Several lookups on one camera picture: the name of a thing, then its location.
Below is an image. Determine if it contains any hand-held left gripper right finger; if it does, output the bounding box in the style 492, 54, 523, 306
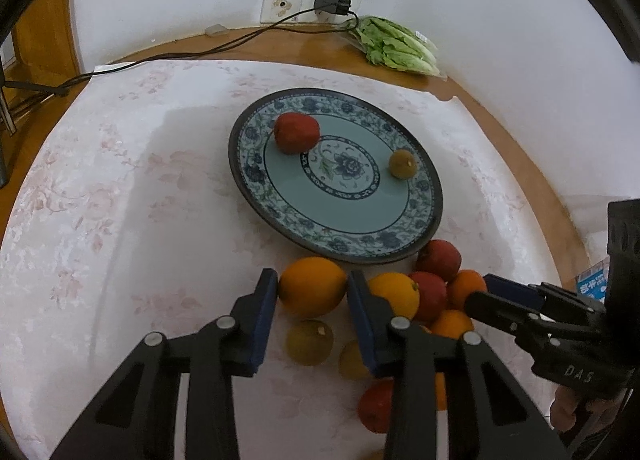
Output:
346, 270, 571, 460

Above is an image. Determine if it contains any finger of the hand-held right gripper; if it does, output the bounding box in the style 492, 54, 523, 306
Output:
464, 291, 543, 341
483, 274, 546, 311

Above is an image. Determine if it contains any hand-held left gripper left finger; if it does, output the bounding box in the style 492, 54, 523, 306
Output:
50, 268, 279, 460

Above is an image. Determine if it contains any small deep orange tangerine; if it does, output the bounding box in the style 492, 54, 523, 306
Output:
446, 269, 488, 311

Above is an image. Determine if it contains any brown kiwi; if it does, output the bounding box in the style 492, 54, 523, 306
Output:
338, 340, 373, 381
285, 319, 335, 367
389, 150, 417, 181

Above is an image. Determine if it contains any yellow-orange orange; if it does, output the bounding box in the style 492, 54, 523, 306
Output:
367, 272, 421, 321

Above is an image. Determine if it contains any large oval orange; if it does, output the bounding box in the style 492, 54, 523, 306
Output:
278, 256, 348, 319

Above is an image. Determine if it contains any red round fruit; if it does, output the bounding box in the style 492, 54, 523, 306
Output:
410, 271, 449, 325
357, 378, 396, 435
416, 239, 463, 283
273, 112, 321, 155

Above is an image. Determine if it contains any blue floral ceramic plate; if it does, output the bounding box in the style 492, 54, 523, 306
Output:
228, 88, 444, 265

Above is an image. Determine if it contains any person's right hand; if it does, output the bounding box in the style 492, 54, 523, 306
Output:
550, 384, 608, 441

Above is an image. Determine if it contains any blue and white packet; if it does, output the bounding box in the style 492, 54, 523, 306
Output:
574, 262, 610, 301

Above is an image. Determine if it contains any white floral tablecloth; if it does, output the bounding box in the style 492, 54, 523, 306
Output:
0, 58, 566, 460

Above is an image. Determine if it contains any bagged green lettuce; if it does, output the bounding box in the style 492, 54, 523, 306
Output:
349, 16, 441, 76

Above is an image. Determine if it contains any black metal stand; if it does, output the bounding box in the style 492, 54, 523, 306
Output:
0, 67, 68, 188

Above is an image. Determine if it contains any black power adapter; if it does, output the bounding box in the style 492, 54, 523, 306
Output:
313, 0, 352, 17

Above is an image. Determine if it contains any wooden door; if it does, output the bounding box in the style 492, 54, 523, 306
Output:
10, 0, 83, 90

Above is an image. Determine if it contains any black power cable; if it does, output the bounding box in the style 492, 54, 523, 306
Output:
4, 10, 360, 98

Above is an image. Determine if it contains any white wall outlet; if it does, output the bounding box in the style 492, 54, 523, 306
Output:
260, 0, 351, 25

